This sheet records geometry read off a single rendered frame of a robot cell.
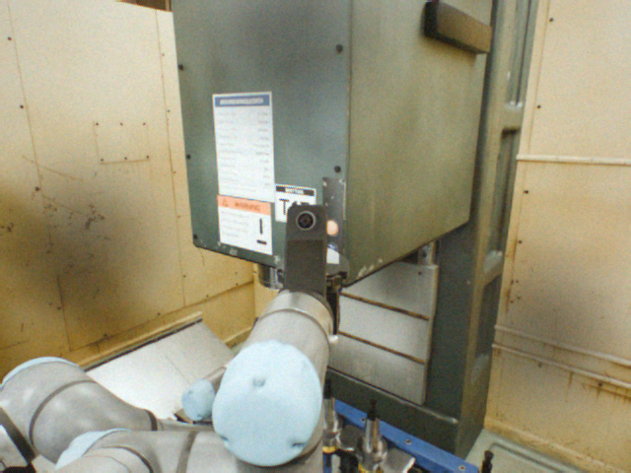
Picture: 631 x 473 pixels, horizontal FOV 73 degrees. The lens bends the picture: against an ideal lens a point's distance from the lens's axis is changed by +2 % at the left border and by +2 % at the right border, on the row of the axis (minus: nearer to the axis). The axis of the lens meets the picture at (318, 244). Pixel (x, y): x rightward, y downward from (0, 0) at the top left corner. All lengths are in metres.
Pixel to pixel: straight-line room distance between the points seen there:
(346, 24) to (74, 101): 1.33
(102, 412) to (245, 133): 0.53
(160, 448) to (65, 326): 1.59
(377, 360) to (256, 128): 1.06
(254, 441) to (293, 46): 0.63
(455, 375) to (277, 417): 1.28
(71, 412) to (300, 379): 0.47
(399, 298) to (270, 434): 1.18
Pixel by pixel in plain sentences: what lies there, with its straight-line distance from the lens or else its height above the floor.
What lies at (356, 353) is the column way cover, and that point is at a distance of 1.68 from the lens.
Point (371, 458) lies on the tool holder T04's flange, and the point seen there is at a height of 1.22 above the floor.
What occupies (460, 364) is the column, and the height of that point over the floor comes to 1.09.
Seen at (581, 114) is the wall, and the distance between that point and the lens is 1.63.
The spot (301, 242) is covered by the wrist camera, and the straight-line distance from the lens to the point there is 0.46.
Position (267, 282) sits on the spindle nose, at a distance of 1.08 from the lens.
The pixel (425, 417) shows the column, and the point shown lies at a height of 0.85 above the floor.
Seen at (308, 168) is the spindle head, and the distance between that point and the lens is 0.76.
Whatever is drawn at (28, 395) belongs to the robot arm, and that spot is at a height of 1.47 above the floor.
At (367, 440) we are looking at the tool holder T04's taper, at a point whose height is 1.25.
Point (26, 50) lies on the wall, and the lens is 1.85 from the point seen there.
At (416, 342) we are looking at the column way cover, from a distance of 1.51.
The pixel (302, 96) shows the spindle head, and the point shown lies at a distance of 0.77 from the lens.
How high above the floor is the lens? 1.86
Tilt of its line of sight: 16 degrees down
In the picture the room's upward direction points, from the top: straight up
